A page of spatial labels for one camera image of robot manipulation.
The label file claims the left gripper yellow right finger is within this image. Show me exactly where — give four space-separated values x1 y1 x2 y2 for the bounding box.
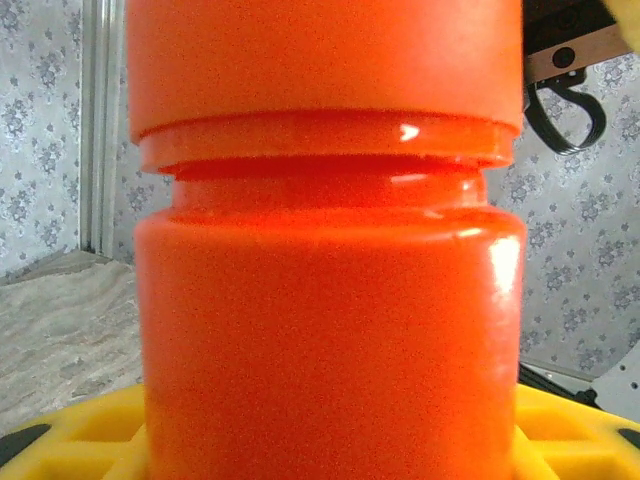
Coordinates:
512 382 640 480

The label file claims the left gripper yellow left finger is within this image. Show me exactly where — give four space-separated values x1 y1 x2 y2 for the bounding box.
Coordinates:
0 382 150 480

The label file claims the orange pill bottle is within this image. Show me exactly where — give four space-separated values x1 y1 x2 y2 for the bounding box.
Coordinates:
134 109 529 480

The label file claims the orange bottle cap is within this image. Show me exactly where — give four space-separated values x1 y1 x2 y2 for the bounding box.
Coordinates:
124 0 526 146

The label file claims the black looped right gripper cable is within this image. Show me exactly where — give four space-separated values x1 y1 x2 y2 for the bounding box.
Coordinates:
524 82 609 157

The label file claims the aluminium corner post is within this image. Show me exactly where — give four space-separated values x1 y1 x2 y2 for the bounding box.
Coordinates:
79 0 126 256

